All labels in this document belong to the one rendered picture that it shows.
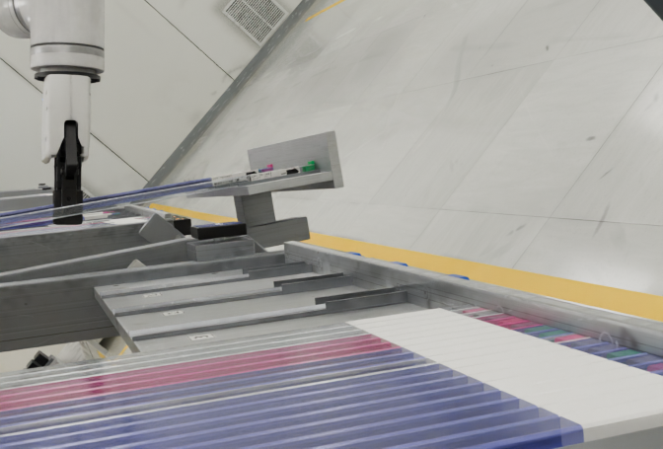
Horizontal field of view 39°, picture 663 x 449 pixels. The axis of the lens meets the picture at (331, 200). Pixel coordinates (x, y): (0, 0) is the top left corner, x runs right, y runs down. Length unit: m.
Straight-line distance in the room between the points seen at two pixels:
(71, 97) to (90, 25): 0.09
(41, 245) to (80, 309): 0.77
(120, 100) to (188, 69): 0.66
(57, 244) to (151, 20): 6.90
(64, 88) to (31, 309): 0.29
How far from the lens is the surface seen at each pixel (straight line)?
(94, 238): 1.69
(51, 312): 0.92
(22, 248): 1.69
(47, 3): 1.13
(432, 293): 0.62
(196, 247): 0.93
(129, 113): 8.40
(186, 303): 0.73
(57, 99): 1.10
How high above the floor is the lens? 0.97
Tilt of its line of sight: 15 degrees down
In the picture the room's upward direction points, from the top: 49 degrees counter-clockwise
